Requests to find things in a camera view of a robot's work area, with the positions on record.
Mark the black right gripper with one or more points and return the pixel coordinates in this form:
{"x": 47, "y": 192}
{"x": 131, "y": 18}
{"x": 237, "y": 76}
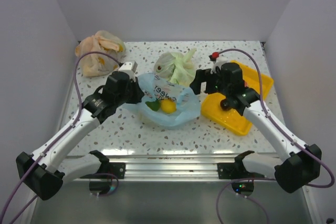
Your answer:
{"x": 203, "y": 76}

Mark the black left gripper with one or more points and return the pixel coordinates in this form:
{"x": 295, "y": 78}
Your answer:
{"x": 139, "y": 93}

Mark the light blue plastic bag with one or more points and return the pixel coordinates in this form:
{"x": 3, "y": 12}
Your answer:
{"x": 188, "y": 106}

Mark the dark purple plum fruit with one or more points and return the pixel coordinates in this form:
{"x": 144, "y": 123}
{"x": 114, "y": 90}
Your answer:
{"x": 224, "y": 104}

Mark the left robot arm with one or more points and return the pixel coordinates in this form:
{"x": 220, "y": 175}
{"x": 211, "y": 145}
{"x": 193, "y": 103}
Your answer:
{"x": 39, "y": 170}

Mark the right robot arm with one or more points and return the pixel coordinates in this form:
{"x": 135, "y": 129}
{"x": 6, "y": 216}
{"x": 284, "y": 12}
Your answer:
{"x": 298, "y": 163}

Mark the green avocado plastic bag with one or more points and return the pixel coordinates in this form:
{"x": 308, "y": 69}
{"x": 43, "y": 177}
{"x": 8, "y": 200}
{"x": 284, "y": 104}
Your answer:
{"x": 176, "y": 68}

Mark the orange plastic bag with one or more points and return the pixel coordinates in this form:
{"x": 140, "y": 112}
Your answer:
{"x": 103, "y": 51}

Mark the green fruit in bag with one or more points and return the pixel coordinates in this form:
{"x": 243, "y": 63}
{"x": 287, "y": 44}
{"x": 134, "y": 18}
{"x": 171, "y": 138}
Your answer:
{"x": 154, "y": 105}

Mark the yellow plastic tray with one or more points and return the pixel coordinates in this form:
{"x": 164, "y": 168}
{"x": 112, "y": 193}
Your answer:
{"x": 231, "y": 119}

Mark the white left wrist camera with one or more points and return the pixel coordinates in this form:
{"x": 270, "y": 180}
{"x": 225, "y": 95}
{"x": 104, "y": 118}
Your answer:
{"x": 128, "y": 66}

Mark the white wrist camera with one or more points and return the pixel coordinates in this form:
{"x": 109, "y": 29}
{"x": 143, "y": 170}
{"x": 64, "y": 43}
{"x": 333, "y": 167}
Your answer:
{"x": 218, "y": 60}
{"x": 128, "y": 66}

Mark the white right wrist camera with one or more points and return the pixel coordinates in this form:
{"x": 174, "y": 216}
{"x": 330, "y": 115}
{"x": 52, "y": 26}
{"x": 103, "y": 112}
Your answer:
{"x": 218, "y": 60}

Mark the aluminium table edge rail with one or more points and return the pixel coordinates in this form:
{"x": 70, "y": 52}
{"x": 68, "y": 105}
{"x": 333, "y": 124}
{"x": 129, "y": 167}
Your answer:
{"x": 186, "y": 168}

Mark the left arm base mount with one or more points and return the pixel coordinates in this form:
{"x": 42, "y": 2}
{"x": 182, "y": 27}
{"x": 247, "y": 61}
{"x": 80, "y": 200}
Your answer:
{"x": 110, "y": 172}

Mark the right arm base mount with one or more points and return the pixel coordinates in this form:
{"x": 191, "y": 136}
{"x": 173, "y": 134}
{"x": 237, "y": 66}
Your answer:
{"x": 236, "y": 170}

